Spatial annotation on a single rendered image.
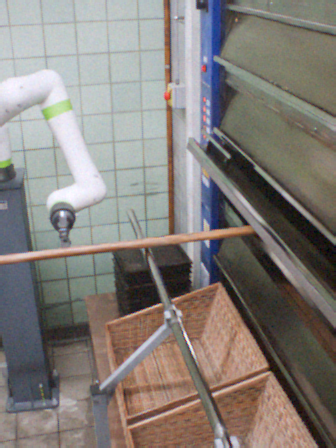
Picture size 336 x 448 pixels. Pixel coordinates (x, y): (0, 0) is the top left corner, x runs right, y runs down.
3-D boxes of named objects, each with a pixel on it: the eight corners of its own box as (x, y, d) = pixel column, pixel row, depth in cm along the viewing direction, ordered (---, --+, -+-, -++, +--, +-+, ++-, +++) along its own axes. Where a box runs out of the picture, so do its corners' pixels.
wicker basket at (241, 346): (220, 336, 244) (221, 279, 233) (267, 429, 194) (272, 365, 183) (105, 353, 235) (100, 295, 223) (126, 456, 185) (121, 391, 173)
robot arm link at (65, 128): (47, 122, 221) (43, 121, 210) (74, 110, 222) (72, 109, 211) (84, 208, 227) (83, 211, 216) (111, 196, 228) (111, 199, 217)
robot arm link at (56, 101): (17, 80, 211) (38, 67, 204) (41, 74, 221) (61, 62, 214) (37, 125, 214) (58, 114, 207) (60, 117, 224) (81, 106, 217)
